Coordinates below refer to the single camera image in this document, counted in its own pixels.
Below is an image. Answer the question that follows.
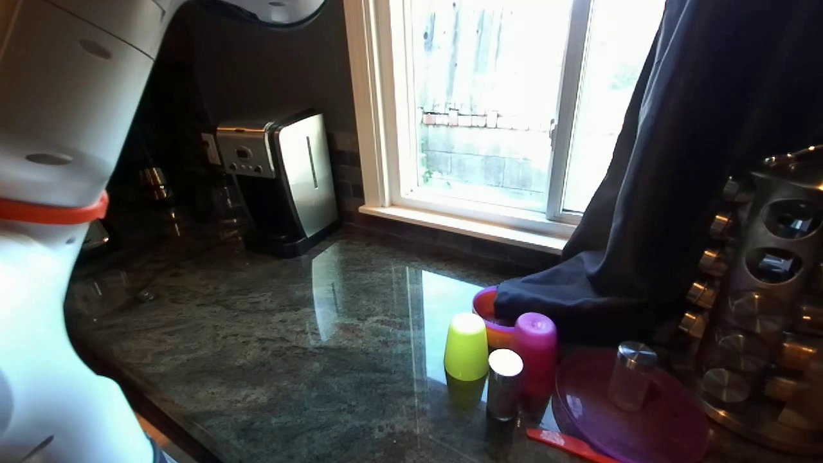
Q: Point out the dark navy fabric curtain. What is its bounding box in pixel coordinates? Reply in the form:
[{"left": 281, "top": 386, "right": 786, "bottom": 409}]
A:
[{"left": 494, "top": 0, "right": 823, "bottom": 348}]

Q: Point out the lime green plastic cup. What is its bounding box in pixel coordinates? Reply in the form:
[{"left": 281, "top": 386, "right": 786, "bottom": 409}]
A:
[{"left": 443, "top": 310, "right": 490, "bottom": 386}]

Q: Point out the silver toaster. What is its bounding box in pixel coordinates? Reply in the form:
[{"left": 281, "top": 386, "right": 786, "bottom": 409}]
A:
[{"left": 212, "top": 106, "right": 341, "bottom": 260}]

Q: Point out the white framed window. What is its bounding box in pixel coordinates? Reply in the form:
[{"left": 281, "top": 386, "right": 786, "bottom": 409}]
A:
[{"left": 340, "top": 0, "right": 668, "bottom": 256}]

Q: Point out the magenta plastic cup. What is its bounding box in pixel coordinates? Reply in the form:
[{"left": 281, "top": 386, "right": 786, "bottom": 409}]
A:
[{"left": 511, "top": 309, "right": 561, "bottom": 400}]

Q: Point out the orange plastic utensil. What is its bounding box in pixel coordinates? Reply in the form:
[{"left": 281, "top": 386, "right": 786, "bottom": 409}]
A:
[{"left": 524, "top": 425, "right": 621, "bottom": 463}]

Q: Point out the glass shaker with metal lid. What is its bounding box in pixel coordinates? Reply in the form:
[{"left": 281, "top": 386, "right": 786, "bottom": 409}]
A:
[{"left": 606, "top": 340, "right": 660, "bottom": 413}]

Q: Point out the metal spice jar rack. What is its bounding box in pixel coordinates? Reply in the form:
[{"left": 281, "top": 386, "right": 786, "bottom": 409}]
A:
[{"left": 674, "top": 141, "right": 823, "bottom": 457}]

